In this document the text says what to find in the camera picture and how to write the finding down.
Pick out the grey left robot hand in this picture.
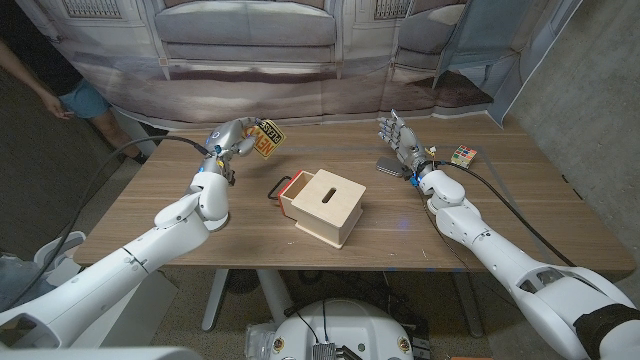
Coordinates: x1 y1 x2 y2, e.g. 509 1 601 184
202 117 262 174

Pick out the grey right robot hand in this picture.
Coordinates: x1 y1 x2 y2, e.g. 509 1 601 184
377 109 436 182

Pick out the yellow new driver bumper sticker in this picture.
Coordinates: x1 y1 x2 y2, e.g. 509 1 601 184
244 118 287 160

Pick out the Rubik's cube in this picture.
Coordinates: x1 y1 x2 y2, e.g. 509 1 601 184
449 144 478 170

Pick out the wooden drawer with red front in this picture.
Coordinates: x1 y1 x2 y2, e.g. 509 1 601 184
267 169 316 217

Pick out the grey metal tin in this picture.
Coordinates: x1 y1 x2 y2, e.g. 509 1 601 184
375 156 406 178

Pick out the printed sofa room backdrop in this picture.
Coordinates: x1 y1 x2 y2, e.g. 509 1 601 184
12 0 584 131

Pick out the wooden box with slot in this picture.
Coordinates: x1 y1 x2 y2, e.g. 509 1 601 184
289 168 367 250

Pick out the black round floor object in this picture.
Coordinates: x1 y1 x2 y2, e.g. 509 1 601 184
225 269 261 295

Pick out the person in blue shorts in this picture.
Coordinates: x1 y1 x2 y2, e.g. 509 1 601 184
0 0 149 165

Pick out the white slanted table leg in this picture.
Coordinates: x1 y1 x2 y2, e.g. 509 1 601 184
201 268 230 333

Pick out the white thick table leg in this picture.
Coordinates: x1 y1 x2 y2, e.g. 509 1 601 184
255 268 296 326

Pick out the grey table leg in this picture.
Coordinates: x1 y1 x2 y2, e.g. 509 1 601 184
452 272 485 339

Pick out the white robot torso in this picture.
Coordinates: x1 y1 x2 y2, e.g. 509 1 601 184
269 298 415 360

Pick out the white office chair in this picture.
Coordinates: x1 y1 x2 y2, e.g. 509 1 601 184
33 230 87 274

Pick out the clear plastic container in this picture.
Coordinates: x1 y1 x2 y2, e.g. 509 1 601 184
244 322 279 360

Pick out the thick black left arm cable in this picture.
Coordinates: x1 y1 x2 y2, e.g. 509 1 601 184
2 133 211 314

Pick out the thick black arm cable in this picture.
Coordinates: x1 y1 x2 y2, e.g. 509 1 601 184
435 159 579 269
2 133 211 314

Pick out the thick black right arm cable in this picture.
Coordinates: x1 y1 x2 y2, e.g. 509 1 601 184
435 159 579 269

